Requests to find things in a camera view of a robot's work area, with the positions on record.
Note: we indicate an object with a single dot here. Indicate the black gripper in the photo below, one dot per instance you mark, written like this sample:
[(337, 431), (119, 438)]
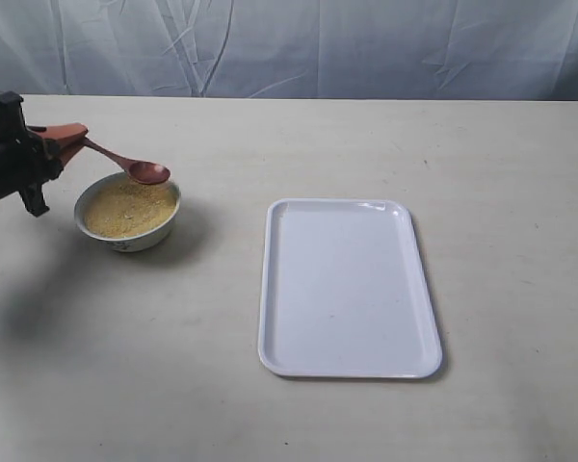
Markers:
[(27, 162)]

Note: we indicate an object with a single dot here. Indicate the brown wooden spoon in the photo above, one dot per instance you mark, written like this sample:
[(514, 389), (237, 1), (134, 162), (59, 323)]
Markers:
[(142, 172)]

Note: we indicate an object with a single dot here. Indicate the yellow millet grain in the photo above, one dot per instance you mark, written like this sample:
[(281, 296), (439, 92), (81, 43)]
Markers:
[(123, 209)]

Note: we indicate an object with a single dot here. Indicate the white ceramic bowl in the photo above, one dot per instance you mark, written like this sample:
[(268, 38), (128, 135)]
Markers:
[(132, 244)]

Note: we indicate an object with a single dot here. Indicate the white plastic tray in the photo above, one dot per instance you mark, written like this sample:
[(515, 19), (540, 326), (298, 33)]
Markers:
[(344, 293)]

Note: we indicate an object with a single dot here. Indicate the grey backdrop curtain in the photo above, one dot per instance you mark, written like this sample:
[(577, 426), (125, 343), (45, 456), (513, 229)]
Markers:
[(510, 50)]

